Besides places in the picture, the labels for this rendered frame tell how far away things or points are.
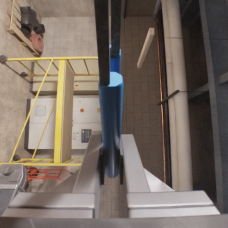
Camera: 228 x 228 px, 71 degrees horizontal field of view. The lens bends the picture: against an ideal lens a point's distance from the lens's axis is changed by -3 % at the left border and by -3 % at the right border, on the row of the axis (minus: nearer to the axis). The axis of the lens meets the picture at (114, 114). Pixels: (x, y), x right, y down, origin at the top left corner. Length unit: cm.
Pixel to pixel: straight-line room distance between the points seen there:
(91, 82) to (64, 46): 151
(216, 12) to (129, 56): 219
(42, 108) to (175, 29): 336
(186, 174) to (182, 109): 115
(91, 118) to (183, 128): 199
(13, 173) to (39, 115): 386
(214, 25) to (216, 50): 51
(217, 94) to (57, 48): 410
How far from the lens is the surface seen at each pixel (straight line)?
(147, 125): 437
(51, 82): 437
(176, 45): 359
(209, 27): 376
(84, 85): 413
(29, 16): 426
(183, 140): 316
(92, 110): 388
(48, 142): 408
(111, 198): 455
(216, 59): 350
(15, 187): 26
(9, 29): 401
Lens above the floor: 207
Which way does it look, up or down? 1 degrees up
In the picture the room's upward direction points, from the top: 90 degrees clockwise
